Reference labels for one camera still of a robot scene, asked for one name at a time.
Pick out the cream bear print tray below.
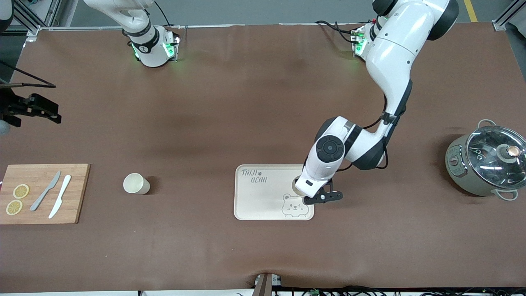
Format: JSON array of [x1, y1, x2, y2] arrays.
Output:
[[234, 164, 315, 221]]

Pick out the white plastic knife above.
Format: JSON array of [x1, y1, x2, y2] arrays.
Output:
[[48, 175, 72, 219]]

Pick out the grey plastic knife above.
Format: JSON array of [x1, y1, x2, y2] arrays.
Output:
[[30, 171, 62, 212]]

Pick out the bamboo cutting board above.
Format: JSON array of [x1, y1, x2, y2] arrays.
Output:
[[0, 164, 91, 225]]

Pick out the brown table mat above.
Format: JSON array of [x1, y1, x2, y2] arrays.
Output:
[[0, 23, 526, 293]]

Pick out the grey-green cooking pot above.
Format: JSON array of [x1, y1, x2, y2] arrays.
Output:
[[445, 119, 519, 201]]

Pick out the glass pot lid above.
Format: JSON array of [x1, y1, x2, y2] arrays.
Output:
[[466, 125, 526, 190]]

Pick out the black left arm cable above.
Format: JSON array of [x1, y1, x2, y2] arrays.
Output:
[[351, 95, 407, 171]]

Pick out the aluminium frame profile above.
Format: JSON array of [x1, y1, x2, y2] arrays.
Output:
[[491, 0, 526, 31], [12, 0, 62, 37]]

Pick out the black right base cable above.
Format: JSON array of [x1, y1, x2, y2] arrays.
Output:
[[154, 0, 171, 26]]

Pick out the black left base cables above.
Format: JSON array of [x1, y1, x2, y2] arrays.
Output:
[[315, 20, 358, 46]]

